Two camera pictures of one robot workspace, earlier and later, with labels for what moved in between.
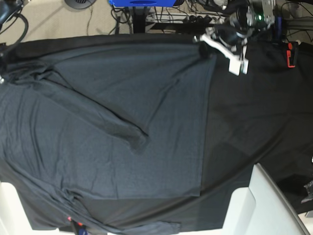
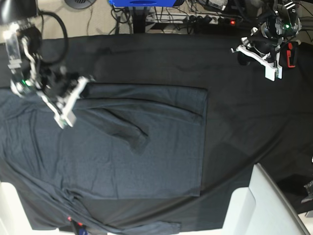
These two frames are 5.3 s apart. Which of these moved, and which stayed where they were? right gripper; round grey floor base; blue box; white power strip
Moved: right gripper
Stayed: white power strip; blue box; round grey floor base
